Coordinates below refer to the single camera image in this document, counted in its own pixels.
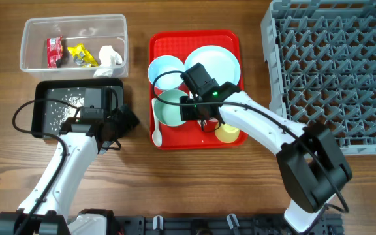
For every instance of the red snack wrapper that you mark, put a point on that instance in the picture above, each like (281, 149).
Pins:
(54, 49)

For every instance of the grey dishwasher rack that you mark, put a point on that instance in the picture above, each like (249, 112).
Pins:
(321, 57)

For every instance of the black rectangular tray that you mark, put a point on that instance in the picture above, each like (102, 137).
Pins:
(62, 99)

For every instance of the white plastic spoon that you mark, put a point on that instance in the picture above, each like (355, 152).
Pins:
(156, 135)

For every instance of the light blue plate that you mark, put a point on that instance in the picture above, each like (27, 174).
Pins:
(219, 63)

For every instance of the white tissue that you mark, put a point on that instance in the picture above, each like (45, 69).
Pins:
(108, 57)

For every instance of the clear plastic waste bin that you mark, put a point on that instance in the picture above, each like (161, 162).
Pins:
(93, 31)

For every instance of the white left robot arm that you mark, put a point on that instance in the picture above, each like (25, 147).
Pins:
(46, 209)

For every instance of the yellow snack wrapper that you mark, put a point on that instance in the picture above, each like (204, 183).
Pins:
(81, 56)

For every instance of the red serving tray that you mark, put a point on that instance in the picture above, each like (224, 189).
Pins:
(180, 44)

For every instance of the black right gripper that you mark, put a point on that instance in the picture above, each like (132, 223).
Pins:
(187, 115)

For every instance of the green bowl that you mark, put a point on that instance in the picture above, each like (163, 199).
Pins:
(169, 115)

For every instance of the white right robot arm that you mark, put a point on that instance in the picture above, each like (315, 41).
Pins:
(312, 165)

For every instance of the light blue bowl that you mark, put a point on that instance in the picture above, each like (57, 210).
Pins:
(163, 64)

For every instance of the yellow plastic cup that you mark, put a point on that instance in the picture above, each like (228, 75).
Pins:
(226, 133)

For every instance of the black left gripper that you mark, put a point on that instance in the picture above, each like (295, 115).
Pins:
(126, 125)

